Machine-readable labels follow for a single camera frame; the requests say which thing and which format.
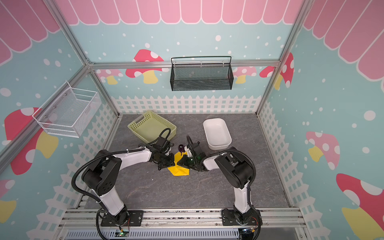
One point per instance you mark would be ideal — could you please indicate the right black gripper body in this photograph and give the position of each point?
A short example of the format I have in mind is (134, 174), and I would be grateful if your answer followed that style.
(187, 160)

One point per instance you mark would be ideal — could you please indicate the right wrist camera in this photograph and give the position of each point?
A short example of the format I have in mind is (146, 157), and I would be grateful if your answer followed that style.
(193, 149)

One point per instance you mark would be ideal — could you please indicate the dark purple spoon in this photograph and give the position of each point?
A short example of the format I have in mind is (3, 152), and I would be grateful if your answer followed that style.
(181, 149)

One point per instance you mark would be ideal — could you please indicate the yellow paper napkin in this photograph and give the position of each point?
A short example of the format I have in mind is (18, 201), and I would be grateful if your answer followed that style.
(178, 170)

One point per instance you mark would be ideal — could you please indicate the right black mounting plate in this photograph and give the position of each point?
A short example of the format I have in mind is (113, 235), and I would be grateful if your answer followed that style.
(233, 217)

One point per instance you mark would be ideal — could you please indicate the green plastic basket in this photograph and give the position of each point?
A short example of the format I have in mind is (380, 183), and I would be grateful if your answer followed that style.
(149, 125)

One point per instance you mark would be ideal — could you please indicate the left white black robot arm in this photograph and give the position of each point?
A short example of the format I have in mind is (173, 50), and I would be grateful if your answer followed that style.
(101, 173)

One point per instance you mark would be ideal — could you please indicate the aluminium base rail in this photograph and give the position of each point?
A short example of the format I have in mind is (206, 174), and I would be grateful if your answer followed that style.
(186, 224)

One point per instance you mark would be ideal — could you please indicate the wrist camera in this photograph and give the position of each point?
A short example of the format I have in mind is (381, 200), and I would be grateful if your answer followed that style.
(163, 144)
(193, 149)

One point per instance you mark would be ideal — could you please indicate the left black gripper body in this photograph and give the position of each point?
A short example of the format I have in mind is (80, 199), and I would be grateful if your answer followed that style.
(165, 160)

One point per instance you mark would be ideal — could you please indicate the black mounting plate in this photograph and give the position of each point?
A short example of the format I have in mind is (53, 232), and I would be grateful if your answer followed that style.
(127, 218)
(233, 217)

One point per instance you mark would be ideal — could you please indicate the green circuit board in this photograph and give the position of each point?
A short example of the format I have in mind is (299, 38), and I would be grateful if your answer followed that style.
(121, 234)

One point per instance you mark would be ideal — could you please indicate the white plastic bin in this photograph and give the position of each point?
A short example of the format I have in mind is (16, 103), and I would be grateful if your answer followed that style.
(217, 134)

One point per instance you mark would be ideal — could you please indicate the white wire mesh basket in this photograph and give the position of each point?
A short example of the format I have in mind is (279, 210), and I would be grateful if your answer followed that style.
(68, 112)

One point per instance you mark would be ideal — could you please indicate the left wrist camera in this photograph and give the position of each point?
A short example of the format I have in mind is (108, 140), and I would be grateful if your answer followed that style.
(163, 144)

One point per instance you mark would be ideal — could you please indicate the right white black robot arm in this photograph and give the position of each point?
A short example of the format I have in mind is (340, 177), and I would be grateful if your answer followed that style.
(240, 172)

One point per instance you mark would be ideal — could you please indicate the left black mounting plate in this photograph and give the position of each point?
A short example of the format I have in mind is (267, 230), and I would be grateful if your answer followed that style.
(127, 218)

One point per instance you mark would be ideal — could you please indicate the black wire mesh basket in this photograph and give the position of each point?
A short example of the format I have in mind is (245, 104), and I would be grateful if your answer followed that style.
(207, 73)

